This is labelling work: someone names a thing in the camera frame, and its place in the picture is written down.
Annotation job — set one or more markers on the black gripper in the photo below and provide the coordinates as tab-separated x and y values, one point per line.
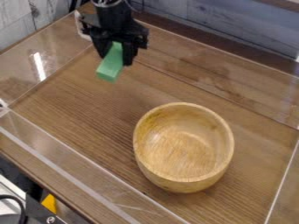
110	25

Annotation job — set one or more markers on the green rectangular block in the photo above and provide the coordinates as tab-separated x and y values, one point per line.
111	65

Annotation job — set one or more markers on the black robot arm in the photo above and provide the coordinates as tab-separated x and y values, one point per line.
108	3

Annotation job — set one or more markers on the brown wooden bowl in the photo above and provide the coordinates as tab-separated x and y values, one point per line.
183	145

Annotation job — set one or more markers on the yellow label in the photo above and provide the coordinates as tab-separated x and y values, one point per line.
50	203

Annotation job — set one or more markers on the clear acrylic tray wall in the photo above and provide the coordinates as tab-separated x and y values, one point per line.
80	179

